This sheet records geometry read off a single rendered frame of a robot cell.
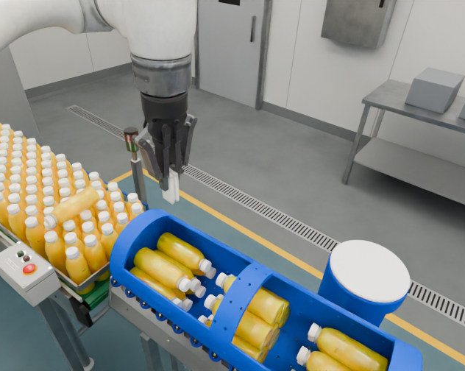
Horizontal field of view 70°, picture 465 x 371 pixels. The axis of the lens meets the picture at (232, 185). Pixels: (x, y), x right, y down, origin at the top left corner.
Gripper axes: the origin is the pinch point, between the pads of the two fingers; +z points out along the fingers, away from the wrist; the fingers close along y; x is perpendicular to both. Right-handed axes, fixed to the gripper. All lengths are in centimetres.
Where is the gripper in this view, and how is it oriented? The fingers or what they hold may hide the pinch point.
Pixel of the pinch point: (170, 185)
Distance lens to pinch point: 66.9
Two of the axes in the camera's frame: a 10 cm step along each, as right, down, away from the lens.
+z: -0.7, 7.7, 6.3
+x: 7.5, 4.5, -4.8
